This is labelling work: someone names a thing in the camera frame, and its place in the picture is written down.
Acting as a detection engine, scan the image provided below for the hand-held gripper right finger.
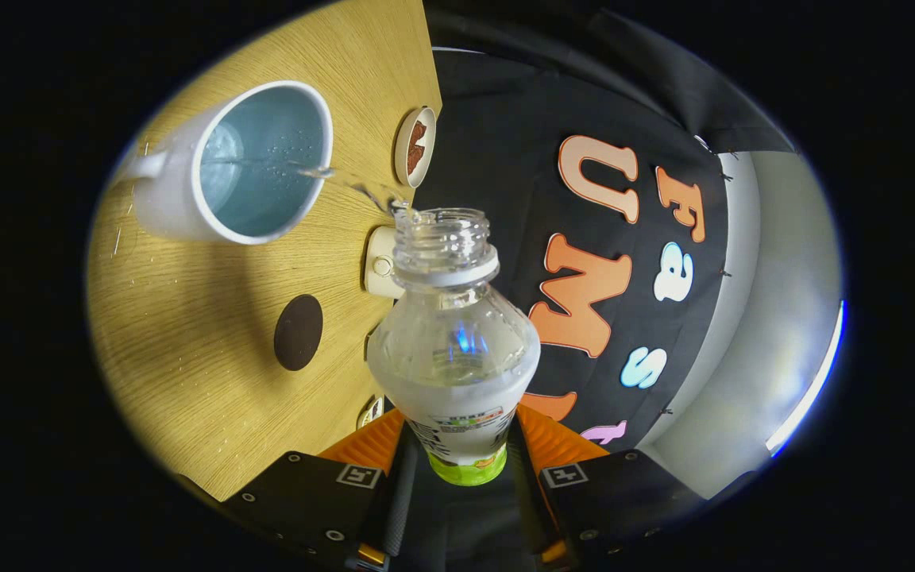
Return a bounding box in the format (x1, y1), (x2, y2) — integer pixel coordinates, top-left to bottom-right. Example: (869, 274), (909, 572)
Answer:
(509, 405), (705, 569)

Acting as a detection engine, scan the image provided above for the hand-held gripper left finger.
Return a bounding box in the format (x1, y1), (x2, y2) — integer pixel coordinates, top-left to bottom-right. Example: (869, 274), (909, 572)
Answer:
(223, 409), (419, 571)

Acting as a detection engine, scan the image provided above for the dark brown round coaster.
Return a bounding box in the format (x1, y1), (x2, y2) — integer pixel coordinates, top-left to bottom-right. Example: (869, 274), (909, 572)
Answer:
(273, 294), (324, 372)

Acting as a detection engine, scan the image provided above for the clear plastic juice bottle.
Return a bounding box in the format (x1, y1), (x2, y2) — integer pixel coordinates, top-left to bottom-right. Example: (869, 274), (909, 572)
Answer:
(366, 208), (542, 487)

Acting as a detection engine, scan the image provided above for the white cup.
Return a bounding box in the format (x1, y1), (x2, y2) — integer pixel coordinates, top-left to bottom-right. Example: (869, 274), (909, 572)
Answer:
(112, 79), (335, 245)

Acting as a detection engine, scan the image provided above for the wooden table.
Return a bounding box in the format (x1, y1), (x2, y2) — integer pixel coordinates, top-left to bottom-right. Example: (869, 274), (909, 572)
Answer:
(86, 0), (444, 503)

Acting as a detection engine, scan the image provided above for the white square bread holder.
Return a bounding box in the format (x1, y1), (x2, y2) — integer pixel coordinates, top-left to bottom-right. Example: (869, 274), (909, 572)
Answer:
(364, 226), (407, 300)

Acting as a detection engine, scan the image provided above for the round white plate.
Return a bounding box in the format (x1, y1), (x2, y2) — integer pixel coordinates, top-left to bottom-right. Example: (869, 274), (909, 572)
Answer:
(394, 106), (437, 189)

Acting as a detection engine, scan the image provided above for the black backdrop cloth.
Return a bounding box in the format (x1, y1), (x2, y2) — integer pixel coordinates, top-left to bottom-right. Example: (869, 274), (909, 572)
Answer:
(414, 8), (796, 454)

